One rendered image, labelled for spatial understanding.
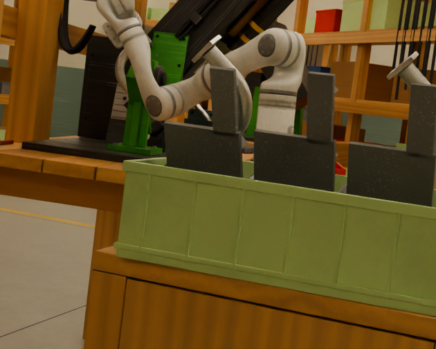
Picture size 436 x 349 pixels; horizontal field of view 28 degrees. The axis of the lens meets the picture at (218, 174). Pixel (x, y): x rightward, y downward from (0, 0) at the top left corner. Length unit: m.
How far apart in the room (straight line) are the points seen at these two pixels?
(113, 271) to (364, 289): 0.45
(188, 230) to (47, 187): 0.89
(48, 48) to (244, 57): 0.76
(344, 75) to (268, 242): 4.82
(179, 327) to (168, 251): 0.14
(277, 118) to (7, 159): 0.70
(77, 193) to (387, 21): 3.78
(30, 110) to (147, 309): 1.22
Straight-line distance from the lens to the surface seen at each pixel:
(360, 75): 5.91
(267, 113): 2.10
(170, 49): 2.80
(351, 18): 6.18
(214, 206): 1.47
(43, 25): 2.65
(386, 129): 11.58
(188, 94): 2.38
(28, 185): 2.34
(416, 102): 1.46
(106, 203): 2.27
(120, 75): 2.73
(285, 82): 2.11
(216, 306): 1.50
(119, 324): 1.58
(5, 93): 9.11
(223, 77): 1.50
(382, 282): 1.42
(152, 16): 12.07
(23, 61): 2.67
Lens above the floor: 1.09
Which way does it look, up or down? 5 degrees down
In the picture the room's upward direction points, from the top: 7 degrees clockwise
